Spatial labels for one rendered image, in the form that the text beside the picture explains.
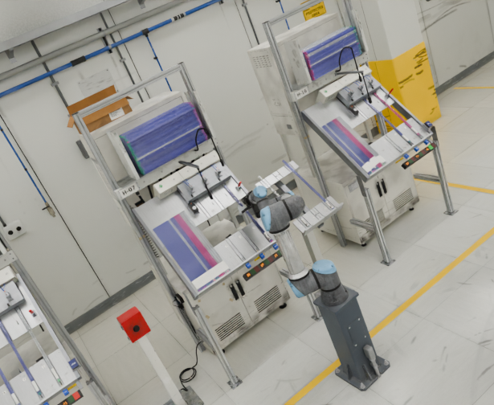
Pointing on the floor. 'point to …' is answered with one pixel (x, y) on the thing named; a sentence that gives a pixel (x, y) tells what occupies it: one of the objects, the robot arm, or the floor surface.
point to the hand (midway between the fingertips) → (248, 210)
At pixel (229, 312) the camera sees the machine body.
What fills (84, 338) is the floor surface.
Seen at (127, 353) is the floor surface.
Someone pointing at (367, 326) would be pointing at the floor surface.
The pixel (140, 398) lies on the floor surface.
